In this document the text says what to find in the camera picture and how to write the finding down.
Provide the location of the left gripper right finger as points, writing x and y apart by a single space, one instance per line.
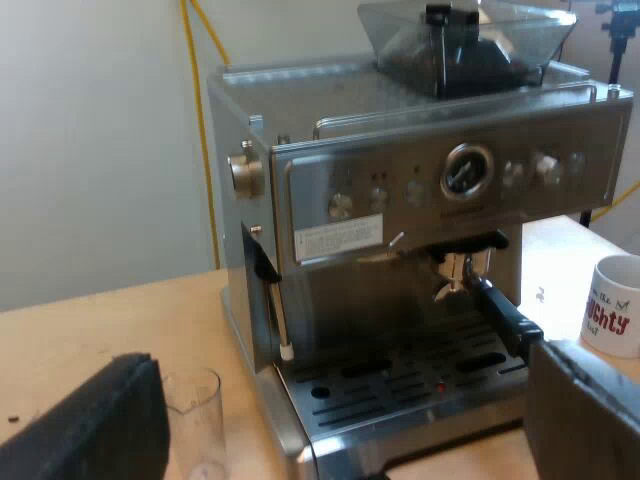
585 415

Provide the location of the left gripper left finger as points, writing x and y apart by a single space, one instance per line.
95 425

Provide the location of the steel espresso machine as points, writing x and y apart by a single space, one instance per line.
400 210

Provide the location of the clear measuring glass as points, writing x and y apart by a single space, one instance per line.
197 425

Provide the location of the white mug with red and black print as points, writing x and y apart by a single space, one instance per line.
612 307

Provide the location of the black tripod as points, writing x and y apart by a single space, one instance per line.
616 42

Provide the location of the clear bean box with dark lid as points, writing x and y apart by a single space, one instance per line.
465 45

